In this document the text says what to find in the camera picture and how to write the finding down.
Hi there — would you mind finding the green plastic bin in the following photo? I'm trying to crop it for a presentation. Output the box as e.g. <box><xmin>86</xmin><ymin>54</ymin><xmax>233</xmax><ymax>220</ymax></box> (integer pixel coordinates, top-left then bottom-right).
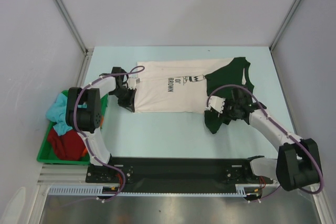
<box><xmin>36</xmin><ymin>90</ymin><xmax>109</xmax><ymax>166</ymax></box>

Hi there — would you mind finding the right aluminium corner post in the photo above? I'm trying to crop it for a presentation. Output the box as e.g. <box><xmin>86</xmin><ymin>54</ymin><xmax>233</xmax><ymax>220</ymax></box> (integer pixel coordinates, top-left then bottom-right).
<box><xmin>269</xmin><ymin>0</ymin><xmax>303</xmax><ymax>54</ymax></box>

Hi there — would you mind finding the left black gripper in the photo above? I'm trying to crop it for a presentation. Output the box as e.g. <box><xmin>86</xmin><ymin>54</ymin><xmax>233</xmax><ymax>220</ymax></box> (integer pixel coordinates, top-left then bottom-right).
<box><xmin>110</xmin><ymin>87</ymin><xmax>137</xmax><ymax>113</ymax></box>

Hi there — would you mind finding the left aluminium corner post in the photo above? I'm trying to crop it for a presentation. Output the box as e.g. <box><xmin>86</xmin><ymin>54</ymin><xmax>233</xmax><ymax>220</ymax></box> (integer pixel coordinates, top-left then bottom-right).
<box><xmin>53</xmin><ymin>0</ymin><xmax>88</xmax><ymax>56</ymax></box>

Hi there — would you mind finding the aluminium corner post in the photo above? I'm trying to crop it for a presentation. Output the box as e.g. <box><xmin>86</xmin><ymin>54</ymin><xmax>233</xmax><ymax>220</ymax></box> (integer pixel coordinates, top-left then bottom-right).
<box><xmin>269</xmin><ymin>0</ymin><xmax>303</xmax><ymax>54</ymax></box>
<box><xmin>53</xmin><ymin>0</ymin><xmax>88</xmax><ymax>56</ymax></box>

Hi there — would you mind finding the dark red t-shirt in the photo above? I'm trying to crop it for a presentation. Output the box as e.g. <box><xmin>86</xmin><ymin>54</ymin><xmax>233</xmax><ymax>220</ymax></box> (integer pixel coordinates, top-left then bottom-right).
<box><xmin>47</xmin><ymin>127</ymin><xmax>86</xmax><ymax>161</ymax></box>

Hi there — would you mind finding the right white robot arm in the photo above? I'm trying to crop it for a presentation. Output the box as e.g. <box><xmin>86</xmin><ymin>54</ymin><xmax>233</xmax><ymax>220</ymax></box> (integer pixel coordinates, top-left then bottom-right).
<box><xmin>214</xmin><ymin>84</ymin><xmax>324</xmax><ymax>195</ymax></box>

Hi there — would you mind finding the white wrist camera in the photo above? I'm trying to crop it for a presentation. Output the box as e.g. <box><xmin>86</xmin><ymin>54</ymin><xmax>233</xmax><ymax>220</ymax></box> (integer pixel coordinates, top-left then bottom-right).
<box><xmin>206</xmin><ymin>95</ymin><xmax>225</xmax><ymax>114</ymax></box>
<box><xmin>127</xmin><ymin>77</ymin><xmax>140</xmax><ymax>90</ymax></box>

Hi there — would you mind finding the orange t-shirt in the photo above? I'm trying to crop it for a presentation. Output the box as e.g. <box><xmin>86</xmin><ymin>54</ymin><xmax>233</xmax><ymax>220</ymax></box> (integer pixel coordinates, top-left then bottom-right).
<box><xmin>81</xmin><ymin>148</ymin><xmax>88</xmax><ymax>157</ymax></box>

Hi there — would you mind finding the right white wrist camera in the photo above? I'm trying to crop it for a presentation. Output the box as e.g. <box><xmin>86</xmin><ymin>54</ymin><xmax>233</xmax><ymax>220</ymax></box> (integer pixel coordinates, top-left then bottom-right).
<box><xmin>206</xmin><ymin>95</ymin><xmax>225</xmax><ymax>114</ymax></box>

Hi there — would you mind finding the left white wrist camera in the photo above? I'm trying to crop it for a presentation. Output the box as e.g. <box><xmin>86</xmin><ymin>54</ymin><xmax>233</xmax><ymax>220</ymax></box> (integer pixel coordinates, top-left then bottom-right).
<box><xmin>127</xmin><ymin>77</ymin><xmax>140</xmax><ymax>90</ymax></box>

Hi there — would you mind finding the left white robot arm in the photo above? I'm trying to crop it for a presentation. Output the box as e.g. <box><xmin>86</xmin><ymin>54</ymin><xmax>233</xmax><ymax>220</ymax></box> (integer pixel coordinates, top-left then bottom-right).
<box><xmin>66</xmin><ymin>66</ymin><xmax>145</xmax><ymax>182</ymax></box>

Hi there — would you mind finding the light blue t-shirt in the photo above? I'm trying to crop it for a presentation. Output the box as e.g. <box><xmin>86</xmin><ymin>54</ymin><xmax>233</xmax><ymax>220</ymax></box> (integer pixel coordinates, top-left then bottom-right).
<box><xmin>46</xmin><ymin>93</ymin><xmax>72</xmax><ymax>136</ymax></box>

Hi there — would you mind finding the white and green t-shirt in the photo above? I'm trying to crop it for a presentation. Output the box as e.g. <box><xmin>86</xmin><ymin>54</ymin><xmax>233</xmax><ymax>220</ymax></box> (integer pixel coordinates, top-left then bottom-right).
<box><xmin>134</xmin><ymin>57</ymin><xmax>254</xmax><ymax>134</ymax></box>

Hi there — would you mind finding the grey slotted cable duct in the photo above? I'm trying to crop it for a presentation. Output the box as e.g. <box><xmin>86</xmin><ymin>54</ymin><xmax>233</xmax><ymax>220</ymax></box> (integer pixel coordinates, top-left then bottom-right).
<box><xmin>48</xmin><ymin>185</ymin><xmax>260</xmax><ymax>197</ymax></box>

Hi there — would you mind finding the aluminium frame rail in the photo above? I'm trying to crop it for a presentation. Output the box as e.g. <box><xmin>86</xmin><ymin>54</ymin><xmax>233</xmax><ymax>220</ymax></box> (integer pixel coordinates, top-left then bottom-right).
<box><xmin>36</xmin><ymin>164</ymin><xmax>325</xmax><ymax>187</ymax></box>

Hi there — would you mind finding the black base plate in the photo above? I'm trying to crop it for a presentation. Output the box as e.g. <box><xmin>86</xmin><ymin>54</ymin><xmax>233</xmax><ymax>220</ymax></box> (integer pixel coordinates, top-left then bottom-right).
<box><xmin>86</xmin><ymin>157</ymin><xmax>273</xmax><ymax>195</ymax></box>

